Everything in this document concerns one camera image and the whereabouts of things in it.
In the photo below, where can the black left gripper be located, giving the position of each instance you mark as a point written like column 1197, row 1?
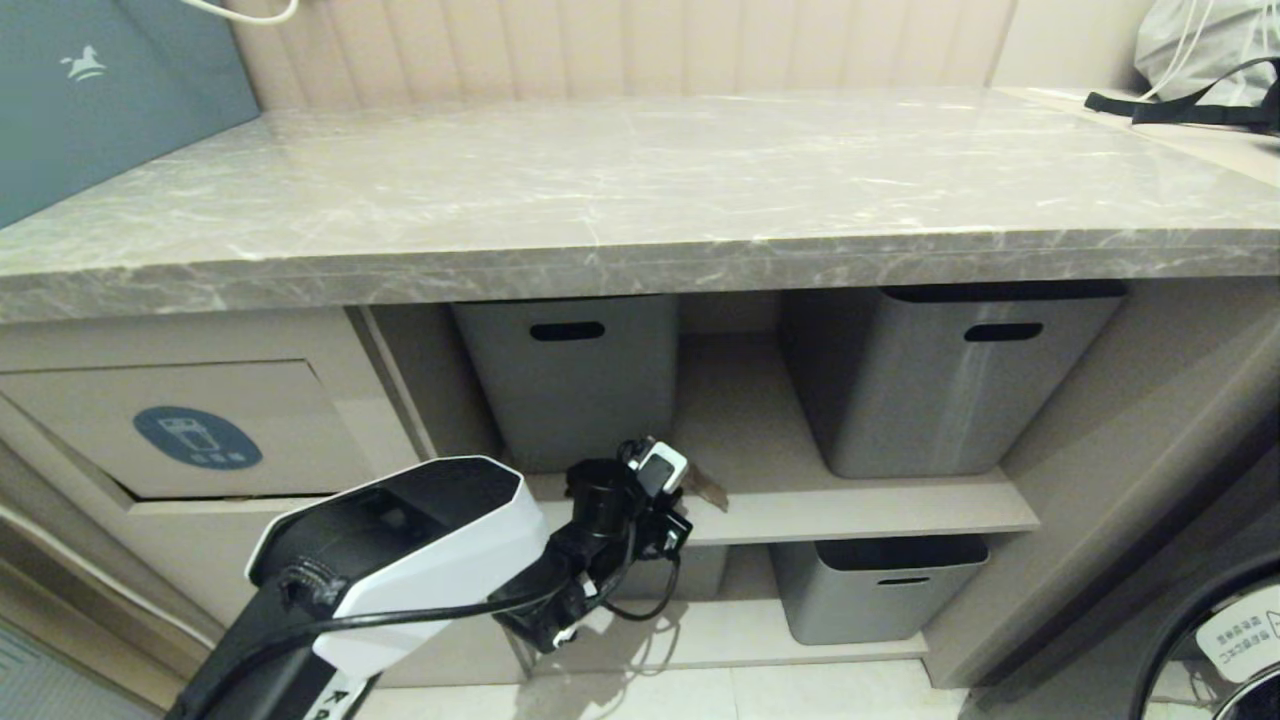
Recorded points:
column 665, row 532

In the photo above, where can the brown cardboard scrap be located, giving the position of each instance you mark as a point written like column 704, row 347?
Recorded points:
column 708, row 488

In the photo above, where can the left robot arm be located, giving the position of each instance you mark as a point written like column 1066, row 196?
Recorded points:
column 420, row 530

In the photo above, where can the small gray storage bin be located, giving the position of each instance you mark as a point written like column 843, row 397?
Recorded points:
column 705, row 575

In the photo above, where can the beige shelf board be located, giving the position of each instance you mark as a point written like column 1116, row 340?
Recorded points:
column 850, row 510
column 760, row 640

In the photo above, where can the open gray storage bin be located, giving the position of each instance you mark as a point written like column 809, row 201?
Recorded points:
column 870, row 610

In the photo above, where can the large gray storage bin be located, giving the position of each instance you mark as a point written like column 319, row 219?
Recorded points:
column 930, row 400

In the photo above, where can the gray washing machine front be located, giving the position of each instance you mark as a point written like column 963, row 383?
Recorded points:
column 1100, row 650

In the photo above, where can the chrome glass washer door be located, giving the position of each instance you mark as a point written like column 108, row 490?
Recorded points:
column 1170, row 680

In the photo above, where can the beige trash flap door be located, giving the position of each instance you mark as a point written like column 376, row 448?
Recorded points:
column 100, row 420

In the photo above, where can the white warning sticker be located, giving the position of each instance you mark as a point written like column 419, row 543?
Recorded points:
column 1245, row 635

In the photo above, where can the teal box with horse logo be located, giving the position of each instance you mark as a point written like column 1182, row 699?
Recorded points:
column 100, row 100

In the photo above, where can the gray fabric bag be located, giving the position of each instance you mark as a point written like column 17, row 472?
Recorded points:
column 1210, row 40

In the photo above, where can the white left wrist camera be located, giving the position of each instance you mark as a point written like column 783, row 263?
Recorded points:
column 662, row 468

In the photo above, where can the beige cabinet frame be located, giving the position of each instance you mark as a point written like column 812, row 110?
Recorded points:
column 1100, row 450

